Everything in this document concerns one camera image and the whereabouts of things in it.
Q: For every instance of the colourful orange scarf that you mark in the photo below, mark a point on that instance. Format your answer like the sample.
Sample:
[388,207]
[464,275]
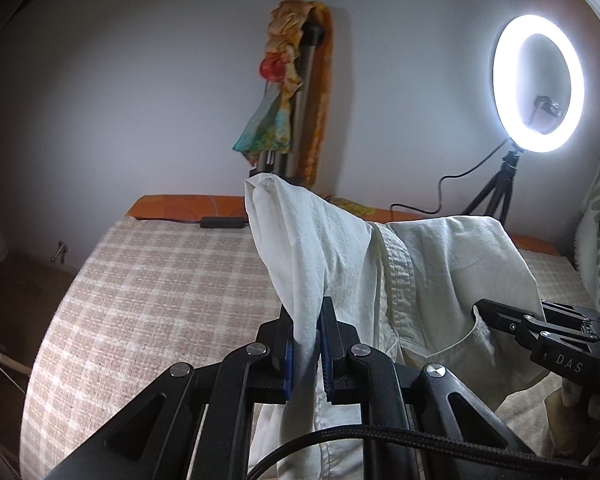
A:
[280,60]

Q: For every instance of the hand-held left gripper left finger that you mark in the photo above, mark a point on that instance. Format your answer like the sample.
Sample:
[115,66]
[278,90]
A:
[289,360]

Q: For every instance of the folded grey tripod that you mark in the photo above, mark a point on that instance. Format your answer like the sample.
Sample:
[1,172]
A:
[305,110]

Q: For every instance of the white long-sleeved shirt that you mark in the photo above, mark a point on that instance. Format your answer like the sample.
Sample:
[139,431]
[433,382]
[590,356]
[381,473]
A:
[430,280]

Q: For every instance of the black gooseneck phone holder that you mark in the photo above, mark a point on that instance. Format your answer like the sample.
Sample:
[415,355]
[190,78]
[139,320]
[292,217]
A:
[545,106]

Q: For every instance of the green striped white pillow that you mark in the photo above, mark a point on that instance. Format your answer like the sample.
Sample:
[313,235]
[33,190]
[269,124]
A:
[592,200]

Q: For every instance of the yellow green cloth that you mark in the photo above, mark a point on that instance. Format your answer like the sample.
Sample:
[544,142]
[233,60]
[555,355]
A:
[352,206]

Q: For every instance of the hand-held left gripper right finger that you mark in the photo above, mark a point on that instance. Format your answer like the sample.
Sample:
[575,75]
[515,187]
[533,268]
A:
[326,355]

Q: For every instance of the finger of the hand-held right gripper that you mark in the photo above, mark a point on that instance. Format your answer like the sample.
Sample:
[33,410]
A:
[510,317]

